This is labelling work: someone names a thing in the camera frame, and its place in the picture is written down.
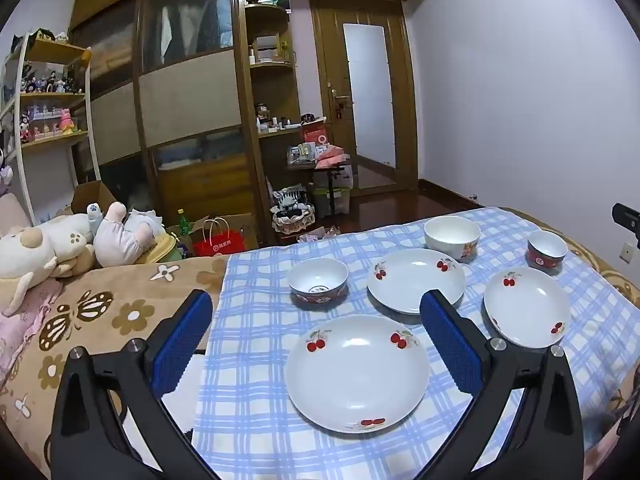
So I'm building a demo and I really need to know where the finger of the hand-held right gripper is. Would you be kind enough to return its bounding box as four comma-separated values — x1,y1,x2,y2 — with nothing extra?
612,202,640,251

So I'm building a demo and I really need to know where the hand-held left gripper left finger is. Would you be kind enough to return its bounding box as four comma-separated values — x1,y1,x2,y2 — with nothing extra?
50,289,216,480

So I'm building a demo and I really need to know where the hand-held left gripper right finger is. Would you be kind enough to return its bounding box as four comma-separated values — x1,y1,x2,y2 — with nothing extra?
419,289,585,480

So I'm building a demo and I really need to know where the white cherry plate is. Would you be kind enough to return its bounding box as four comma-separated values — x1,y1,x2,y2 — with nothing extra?
284,314,430,434
367,248,466,316
483,266,572,349

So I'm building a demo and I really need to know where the small red bowl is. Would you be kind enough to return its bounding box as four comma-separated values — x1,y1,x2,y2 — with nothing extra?
527,230,569,274

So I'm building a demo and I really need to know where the large white bowl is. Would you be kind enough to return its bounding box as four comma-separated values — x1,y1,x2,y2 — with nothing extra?
423,215,482,263

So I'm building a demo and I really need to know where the red patterned bowl with seal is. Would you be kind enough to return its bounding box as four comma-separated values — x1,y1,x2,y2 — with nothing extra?
287,257,350,310

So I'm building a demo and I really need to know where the blue plaid cloth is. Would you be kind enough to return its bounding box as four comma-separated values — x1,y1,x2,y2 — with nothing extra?
191,206,640,480

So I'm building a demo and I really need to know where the red paper bag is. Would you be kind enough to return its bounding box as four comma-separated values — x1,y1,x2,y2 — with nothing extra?
192,217,247,258

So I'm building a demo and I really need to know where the pink plush doll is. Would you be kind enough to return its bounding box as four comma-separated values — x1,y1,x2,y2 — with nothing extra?
92,201,166,268

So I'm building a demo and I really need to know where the lace wicker basket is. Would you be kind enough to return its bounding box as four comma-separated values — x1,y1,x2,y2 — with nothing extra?
271,187,317,235

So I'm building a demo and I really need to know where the cream plush dog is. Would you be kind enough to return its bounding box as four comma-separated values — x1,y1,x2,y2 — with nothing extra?
0,212,96,316

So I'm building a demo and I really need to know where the open cardboard box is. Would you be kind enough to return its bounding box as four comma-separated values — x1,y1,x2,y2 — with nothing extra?
56,181,121,218

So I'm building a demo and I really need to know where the clear plastic storage box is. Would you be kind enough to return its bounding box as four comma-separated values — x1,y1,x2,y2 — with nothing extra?
307,185,353,218

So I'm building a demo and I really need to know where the small black side table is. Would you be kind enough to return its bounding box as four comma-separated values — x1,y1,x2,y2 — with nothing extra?
286,157,353,218

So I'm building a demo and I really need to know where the pink cloth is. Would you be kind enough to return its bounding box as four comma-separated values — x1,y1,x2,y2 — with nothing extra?
315,145,350,170

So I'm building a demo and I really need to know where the wooden wardrobe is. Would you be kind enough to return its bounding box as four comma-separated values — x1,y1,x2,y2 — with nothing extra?
67,0,266,251

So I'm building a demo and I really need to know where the red box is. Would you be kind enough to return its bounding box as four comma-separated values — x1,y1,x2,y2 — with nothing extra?
300,121,332,148

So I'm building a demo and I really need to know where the wooden corner shelf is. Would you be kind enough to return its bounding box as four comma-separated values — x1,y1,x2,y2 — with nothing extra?
243,2,303,141

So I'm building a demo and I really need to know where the white display shelf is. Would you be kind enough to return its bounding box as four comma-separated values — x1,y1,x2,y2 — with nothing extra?
0,35,101,226

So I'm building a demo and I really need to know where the brass door handle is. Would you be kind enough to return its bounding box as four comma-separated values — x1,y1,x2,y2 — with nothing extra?
327,87,351,121

